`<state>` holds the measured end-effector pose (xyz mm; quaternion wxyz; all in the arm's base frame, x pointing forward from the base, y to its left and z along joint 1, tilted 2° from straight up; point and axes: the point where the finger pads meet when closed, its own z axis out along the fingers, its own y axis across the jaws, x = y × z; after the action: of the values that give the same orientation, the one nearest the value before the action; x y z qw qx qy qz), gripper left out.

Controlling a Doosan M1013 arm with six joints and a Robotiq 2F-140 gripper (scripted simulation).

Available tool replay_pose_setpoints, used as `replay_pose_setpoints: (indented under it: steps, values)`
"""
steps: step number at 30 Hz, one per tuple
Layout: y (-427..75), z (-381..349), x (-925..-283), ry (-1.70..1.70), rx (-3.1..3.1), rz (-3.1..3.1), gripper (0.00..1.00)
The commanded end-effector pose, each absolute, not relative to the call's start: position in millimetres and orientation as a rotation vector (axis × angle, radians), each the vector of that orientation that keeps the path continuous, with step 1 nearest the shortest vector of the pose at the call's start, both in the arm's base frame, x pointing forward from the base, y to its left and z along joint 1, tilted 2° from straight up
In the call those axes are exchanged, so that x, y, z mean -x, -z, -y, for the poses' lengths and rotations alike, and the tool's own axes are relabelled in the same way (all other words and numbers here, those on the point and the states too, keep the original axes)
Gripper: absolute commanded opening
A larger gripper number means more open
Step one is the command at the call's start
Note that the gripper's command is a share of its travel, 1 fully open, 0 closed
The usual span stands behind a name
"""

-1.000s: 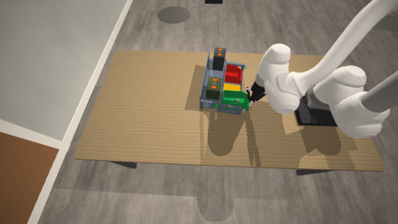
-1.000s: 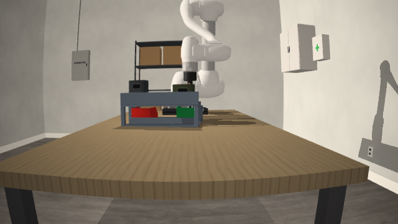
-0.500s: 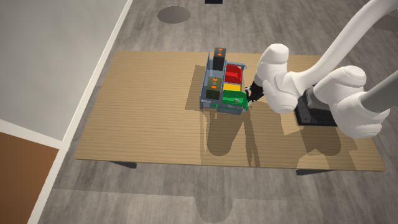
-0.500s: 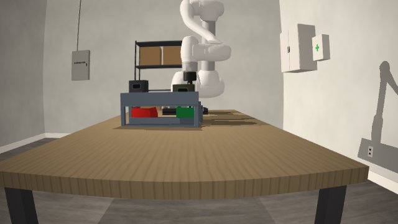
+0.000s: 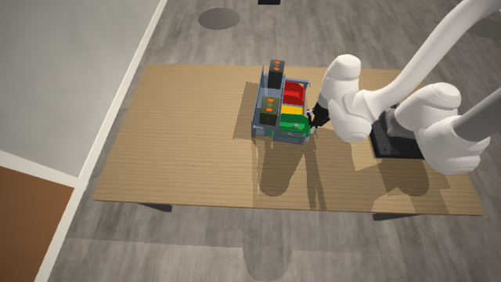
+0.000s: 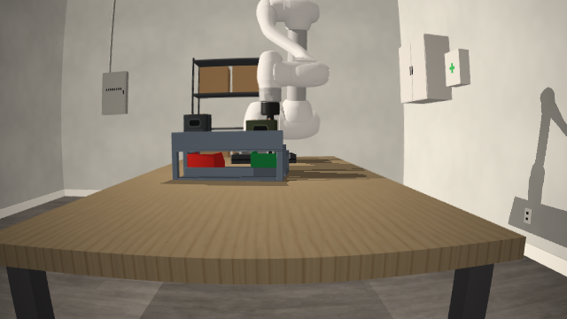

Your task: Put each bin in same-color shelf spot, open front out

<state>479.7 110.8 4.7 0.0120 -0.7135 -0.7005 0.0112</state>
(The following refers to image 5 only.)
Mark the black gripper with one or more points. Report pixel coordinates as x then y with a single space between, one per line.
318 120

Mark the red bin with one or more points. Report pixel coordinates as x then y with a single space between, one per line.
293 93

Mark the green bin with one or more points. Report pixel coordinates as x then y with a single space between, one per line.
287 122

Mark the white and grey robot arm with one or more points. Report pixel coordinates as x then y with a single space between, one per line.
450 143

